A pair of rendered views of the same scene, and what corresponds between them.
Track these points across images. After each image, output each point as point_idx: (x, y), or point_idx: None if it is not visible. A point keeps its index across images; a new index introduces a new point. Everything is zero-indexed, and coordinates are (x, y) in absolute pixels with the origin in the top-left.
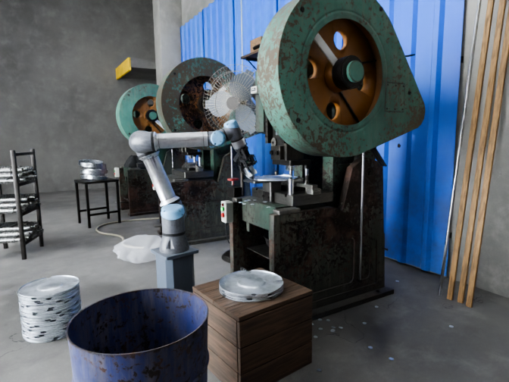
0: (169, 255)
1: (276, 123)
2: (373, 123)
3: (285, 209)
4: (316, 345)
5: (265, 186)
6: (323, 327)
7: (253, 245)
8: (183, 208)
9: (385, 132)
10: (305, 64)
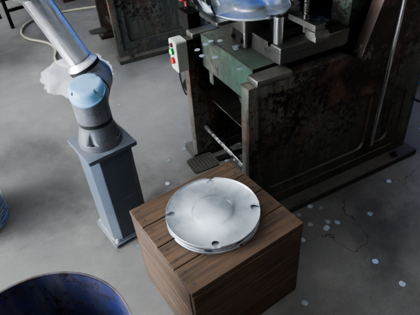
0: (92, 158)
1: None
2: None
3: (267, 75)
4: (302, 255)
5: (236, 22)
6: (314, 220)
7: (221, 95)
8: (102, 84)
9: None
10: None
